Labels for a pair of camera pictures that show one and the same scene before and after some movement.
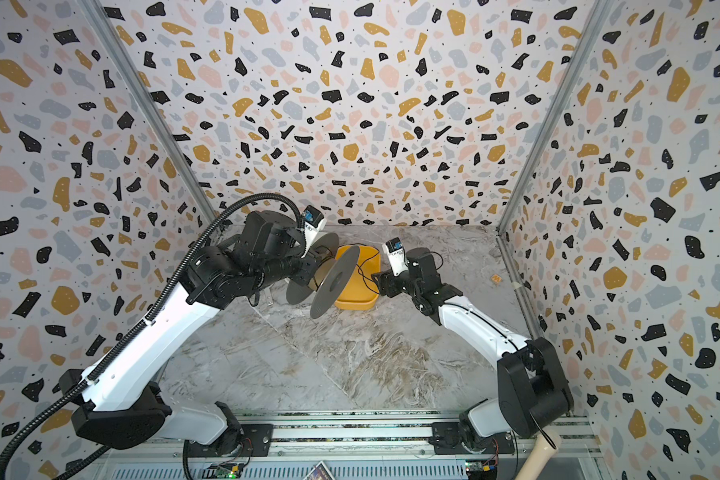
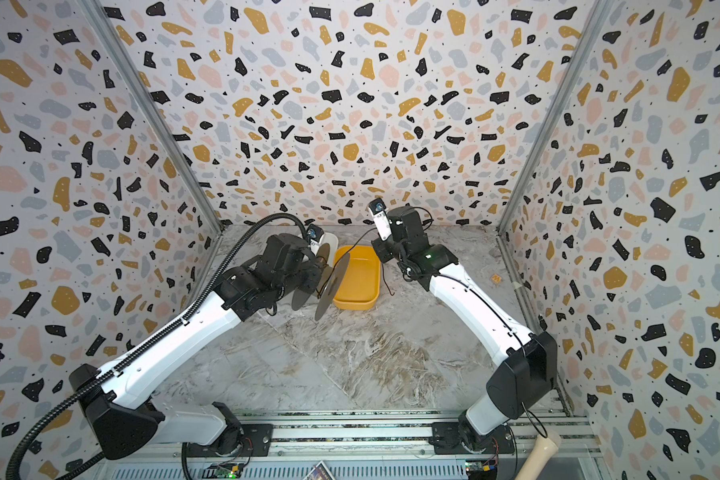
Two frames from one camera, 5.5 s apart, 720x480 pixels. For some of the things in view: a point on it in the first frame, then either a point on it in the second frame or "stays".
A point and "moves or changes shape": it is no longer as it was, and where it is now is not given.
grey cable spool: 338,271 moves or changes shape
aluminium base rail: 372,445 stays
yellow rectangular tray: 362,292 stays
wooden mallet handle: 545,448 stays
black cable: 363,263 to 386,278
